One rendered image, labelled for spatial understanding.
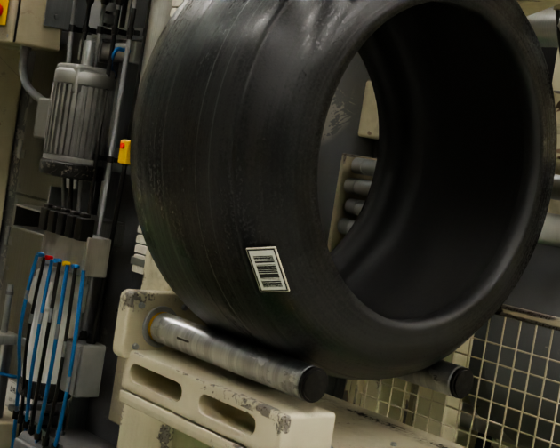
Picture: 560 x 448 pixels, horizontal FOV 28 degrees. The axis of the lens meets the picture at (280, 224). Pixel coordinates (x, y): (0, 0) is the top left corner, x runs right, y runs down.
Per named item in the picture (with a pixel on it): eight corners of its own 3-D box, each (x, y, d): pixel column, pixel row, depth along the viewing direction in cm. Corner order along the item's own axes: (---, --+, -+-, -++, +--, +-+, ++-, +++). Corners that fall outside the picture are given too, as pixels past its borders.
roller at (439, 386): (288, 343, 180) (292, 316, 179) (308, 344, 183) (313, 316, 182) (451, 400, 153) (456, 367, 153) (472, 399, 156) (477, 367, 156)
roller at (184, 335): (143, 340, 162) (148, 309, 161) (168, 340, 164) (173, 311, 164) (300, 404, 135) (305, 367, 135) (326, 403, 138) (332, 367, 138)
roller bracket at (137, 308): (110, 354, 161) (120, 287, 161) (313, 356, 187) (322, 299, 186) (122, 359, 159) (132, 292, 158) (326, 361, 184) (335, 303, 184)
